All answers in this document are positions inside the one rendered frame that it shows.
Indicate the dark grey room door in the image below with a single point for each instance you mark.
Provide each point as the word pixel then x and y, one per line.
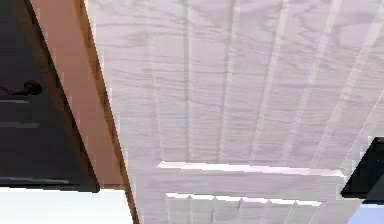
pixel 30 143

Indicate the black angular box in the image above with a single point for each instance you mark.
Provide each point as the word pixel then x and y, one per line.
pixel 366 173

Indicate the brown wooden door frame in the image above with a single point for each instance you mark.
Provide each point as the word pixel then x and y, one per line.
pixel 76 100

